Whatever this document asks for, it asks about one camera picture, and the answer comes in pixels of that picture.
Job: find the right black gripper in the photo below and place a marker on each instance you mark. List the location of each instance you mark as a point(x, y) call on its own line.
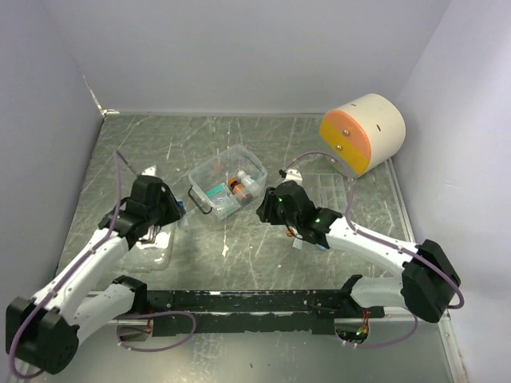
point(266, 210)

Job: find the teal-header plastic sachet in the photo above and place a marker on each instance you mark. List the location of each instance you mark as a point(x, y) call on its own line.
point(218, 194)

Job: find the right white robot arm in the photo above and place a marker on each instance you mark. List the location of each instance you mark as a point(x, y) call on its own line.
point(423, 279)

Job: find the clear plastic storage box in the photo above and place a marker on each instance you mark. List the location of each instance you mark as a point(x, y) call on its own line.
point(227, 182)

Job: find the clear plastic box lid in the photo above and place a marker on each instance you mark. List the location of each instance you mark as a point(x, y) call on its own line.
point(152, 252)

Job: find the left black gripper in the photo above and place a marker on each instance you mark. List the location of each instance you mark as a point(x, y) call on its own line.
point(174, 211)

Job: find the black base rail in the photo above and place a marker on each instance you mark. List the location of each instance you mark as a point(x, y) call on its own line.
point(254, 311)

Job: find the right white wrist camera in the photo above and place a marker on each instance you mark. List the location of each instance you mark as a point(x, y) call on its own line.
point(291, 174)

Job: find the white tube packet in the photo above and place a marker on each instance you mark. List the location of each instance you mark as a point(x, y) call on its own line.
point(298, 244)

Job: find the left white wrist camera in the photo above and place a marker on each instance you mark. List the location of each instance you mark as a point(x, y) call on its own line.
point(151, 171)

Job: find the white medicine bottle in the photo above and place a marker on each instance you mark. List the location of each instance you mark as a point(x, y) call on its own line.
point(246, 179)

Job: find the beige cylinder orange face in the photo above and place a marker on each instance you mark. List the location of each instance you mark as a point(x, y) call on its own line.
point(363, 133)

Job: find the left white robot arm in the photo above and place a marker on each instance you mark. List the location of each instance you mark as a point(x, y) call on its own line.
point(47, 329)

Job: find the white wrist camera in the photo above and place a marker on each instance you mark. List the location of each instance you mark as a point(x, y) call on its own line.
point(291, 174)
point(151, 171)

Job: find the clear plastic divider tray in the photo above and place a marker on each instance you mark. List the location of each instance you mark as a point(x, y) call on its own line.
point(327, 189)

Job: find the small blue-label vial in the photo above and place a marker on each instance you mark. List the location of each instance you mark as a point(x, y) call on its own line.
point(182, 223)

